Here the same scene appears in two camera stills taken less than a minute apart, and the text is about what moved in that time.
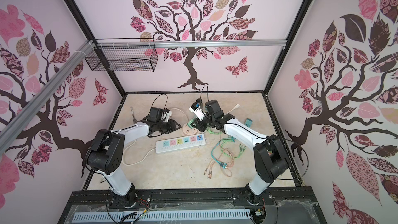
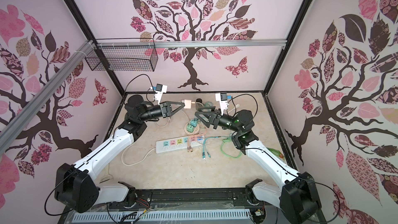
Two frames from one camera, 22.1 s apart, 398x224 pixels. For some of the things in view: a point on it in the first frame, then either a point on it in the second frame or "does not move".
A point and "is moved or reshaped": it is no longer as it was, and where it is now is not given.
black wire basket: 124,54 does not move
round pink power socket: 188,131 does not move
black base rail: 297,206 does not move
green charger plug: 189,124 is moved or reshaped
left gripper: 172,127 -> 167,111
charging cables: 224,153 -> 228,145
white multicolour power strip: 180,143 does not move
